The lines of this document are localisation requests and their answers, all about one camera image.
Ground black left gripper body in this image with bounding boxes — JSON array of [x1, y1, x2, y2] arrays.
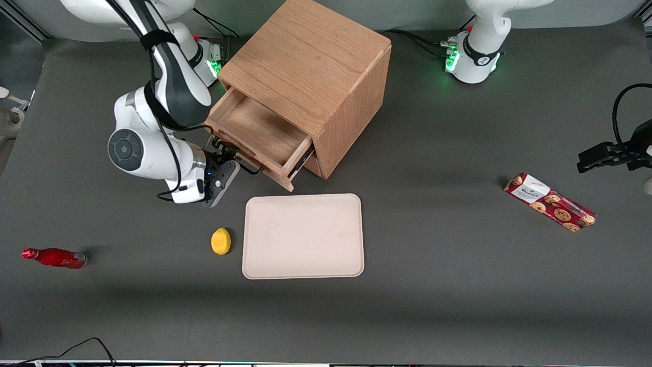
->
[[629, 120, 652, 171]]

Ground black drawer handle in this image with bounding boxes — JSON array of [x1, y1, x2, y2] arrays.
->
[[211, 138, 263, 175]]

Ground wooden drawer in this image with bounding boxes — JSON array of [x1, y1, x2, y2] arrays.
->
[[295, 150, 322, 178], [205, 87, 314, 193]]

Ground wooden drawer cabinet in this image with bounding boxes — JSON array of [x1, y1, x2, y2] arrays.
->
[[216, 0, 393, 180]]

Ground yellow lemon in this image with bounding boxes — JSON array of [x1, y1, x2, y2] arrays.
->
[[211, 227, 232, 255]]

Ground red cookie box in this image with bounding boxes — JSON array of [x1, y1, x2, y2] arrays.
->
[[503, 172, 597, 233]]

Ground beige rectangular tray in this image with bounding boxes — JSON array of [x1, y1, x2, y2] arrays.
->
[[242, 193, 365, 280]]

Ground red soda bottle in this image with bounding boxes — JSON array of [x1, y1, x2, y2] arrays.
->
[[21, 248, 88, 270]]

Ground white clamp device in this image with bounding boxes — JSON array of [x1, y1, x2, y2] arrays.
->
[[0, 86, 32, 138]]

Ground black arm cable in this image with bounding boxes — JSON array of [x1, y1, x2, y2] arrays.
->
[[104, 0, 184, 202]]

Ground black looped cable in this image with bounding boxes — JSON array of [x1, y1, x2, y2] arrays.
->
[[613, 83, 652, 148]]

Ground black base cable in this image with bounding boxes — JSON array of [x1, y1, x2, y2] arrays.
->
[[383, 28, 461, 59], [193, 6, 240, 40]]

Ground thin black table cable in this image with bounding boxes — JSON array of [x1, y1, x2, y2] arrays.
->
[[0, 337, 117, 366]]

